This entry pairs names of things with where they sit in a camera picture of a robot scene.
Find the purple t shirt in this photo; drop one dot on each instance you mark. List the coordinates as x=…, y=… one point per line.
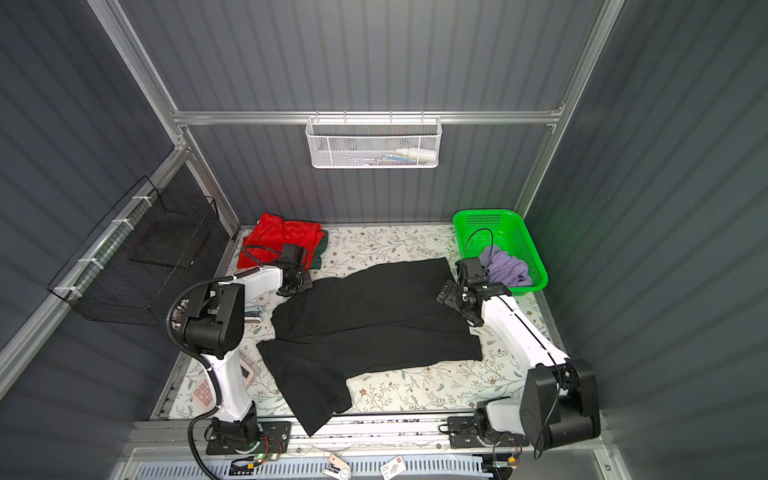
x=504, y=268

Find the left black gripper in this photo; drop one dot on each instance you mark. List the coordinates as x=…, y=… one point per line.
x=301, y=282

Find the white tag card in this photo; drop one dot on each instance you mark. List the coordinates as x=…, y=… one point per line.
x=393, y=468
x=337, y=469

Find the black t shirt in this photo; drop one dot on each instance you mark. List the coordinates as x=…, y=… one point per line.
x=386, y=317

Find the floral table mat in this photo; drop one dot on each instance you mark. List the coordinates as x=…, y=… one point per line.
x=443, y=386

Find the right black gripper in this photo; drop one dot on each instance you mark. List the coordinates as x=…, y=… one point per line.
x=451, y=297

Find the aluminium front rail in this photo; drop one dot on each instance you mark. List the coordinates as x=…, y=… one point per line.
x=351, y=435

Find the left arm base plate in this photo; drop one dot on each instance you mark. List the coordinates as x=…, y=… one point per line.
x=229, y=438

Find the white wire mesh basket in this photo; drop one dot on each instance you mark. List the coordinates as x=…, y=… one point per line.
x=370, y=141

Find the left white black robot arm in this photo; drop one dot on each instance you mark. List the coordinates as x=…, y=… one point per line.
x=206, y=321

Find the white spray bottle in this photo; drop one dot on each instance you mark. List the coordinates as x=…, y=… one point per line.
x=419, y=155

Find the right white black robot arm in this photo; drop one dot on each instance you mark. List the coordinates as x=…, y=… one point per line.
x=559, y=402

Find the dark green folded t shirt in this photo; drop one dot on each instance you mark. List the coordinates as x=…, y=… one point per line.
x=319, y=250

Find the black wire basket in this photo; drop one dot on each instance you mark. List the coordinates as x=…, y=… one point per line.
x=168, y=239

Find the pink white remote pad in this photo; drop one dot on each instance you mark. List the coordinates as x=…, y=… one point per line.
x=202, y=392

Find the green plastic basket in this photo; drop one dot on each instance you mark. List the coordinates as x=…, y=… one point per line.
x=477, y=229

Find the red folded t shirt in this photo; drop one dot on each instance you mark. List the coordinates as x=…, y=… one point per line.
x=265, y=242

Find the white tag card left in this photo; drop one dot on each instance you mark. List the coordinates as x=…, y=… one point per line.
x=337, y=469

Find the white tag card right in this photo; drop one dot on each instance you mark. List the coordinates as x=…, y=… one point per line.
x=393, y=468

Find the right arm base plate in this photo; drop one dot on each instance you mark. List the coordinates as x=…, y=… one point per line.
x=465, y=432

